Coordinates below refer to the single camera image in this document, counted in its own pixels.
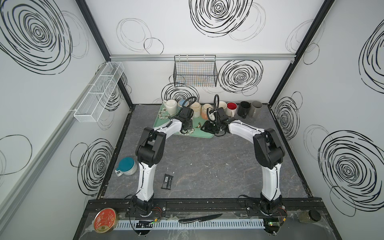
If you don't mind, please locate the cream white mug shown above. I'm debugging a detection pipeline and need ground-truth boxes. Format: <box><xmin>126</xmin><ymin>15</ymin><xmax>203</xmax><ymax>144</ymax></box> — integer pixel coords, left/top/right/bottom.
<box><xmin>226</xmin><ymin>102</ymin><xmax>238</xmax><ymax>118</ymax></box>

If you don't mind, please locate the green floral tray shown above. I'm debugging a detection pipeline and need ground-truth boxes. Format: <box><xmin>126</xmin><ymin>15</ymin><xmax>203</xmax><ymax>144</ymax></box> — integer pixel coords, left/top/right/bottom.
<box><xmin>152</xmin><ymin>103</ymin><xmax>215</xmax><ymax>139</ymax></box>

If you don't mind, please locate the black mug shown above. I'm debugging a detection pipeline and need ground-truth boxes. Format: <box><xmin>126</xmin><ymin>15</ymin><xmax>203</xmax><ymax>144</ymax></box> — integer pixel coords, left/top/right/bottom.
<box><xmin>237</xmin><ymin>101</ymin><xmax>251</xmax><ymax>119</ymax></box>

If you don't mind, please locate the grey brown mug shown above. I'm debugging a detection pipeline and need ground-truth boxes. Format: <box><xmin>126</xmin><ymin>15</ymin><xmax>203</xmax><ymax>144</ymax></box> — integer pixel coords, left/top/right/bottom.
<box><xmin>249</xmin><ymin>101</ymin><xmax>263</xmax><ymax>118</ymax></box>

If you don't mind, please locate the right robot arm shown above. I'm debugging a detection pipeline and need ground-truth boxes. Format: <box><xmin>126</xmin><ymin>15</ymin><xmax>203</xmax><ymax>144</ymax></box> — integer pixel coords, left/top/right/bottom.
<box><xmin>201</xmin><ymin>94</ymin><xmax>285</xmax><ymax>216</ymax></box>

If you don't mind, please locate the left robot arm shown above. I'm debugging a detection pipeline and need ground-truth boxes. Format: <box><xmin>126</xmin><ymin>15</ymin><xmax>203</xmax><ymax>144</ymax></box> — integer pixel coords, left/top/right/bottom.
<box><xmin>132</xmin><ymin>97</ymin><xmax>197</xmax><ymax>216</ymax></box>

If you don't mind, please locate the blue mug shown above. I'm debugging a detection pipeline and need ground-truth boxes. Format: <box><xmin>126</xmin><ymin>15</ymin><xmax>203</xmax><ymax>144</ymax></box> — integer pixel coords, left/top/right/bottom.
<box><xmin>178</xmin><ymin>100</ymin><xmax>190</xmax><ymax>109</ymax></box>

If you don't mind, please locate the speckled cream mug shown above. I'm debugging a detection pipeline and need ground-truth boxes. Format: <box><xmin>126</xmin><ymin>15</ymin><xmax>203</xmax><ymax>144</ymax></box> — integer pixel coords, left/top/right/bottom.
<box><xmin>190</xmin><ymin>102</ymin><xmax>202</xmax><ymax>118</ymax></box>

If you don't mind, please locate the teal white cup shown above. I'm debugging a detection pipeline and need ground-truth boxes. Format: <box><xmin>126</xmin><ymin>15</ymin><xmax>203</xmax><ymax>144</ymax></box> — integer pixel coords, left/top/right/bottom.
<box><xmin>115</xmin><ymin>157</ymin><xmax>138</xmax><ymax>177</ymax></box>

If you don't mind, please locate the white mesh shelf basket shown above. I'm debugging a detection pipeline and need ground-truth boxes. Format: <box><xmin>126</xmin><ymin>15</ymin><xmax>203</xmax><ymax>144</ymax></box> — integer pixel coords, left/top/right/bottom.
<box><xmin>74</xmin><ymin>62</ymin><xmax>125</xmax><ymax>123</ymax></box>

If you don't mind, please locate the black knife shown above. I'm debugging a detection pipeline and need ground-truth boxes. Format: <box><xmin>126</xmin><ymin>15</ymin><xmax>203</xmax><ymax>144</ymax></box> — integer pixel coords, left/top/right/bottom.
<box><xmin>178</xmin><ymin>214</ymin><xmax>223</xmax><ymax>224</ymax></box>

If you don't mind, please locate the red round tin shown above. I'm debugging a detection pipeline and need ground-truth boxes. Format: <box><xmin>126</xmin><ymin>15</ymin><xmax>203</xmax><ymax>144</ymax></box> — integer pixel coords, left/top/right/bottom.
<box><xmin>93</xmin><ymin>208</ymin><xmax>119</xmax><ymax>234</ymax></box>

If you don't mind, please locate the black wire basket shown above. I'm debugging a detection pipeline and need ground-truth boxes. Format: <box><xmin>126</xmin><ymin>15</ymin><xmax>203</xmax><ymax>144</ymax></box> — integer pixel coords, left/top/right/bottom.
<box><xmin>173</xmin><ymin>55</ymin><xmax>219</xmax><ymax>87</ymax></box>

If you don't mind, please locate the white slotted cable duct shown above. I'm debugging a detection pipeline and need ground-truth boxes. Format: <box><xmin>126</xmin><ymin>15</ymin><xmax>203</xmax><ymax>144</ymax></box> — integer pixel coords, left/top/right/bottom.
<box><xmin>115</xmin><ymin>219</ymin><xmax>265</xmax><ymax>231</ymax></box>

